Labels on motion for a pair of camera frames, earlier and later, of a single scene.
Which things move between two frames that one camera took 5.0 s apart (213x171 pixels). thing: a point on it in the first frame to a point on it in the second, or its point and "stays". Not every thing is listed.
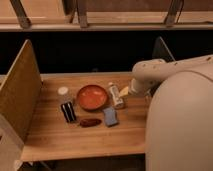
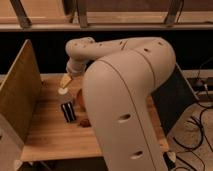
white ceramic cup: (65, 94) stays
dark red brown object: (90, 122) stays
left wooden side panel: (20, 107) stays
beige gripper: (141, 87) to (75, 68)
